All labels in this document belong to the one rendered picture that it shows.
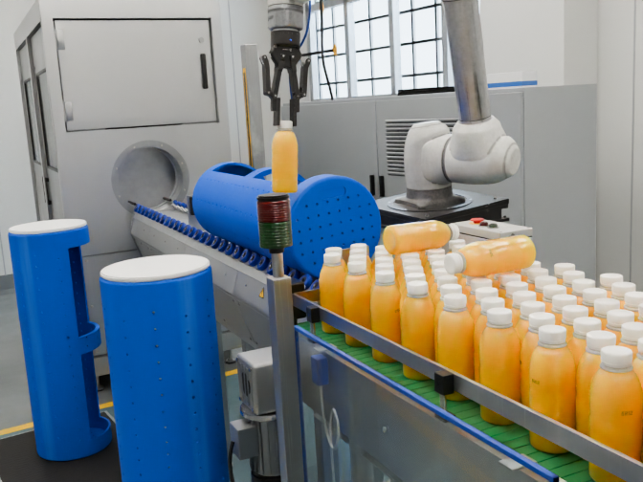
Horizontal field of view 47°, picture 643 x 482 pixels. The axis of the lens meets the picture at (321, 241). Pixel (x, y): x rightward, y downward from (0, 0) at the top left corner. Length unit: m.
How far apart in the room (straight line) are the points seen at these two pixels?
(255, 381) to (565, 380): 0.78
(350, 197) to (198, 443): 0.75
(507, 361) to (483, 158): 1.23
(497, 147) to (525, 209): 1.19
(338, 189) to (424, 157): 0.55
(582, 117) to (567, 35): 0.93
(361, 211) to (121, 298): 0.67
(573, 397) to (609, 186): 3.68
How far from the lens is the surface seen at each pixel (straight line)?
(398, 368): 1.50
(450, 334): 1.31
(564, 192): 3.71
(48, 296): 2.89
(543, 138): 3.58
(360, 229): 2.03
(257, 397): 1.71
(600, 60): 4.80
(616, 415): 1.06
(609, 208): 4.80
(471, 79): 2.34
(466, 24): 2.31
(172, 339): 1.88
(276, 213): 1.39
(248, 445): 1.78
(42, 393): 3.02
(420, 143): 2.48
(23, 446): 3.31
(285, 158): 1.89
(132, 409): 1.97
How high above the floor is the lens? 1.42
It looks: 10 degrees down
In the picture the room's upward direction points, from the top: 3 degrees counter-clockwise
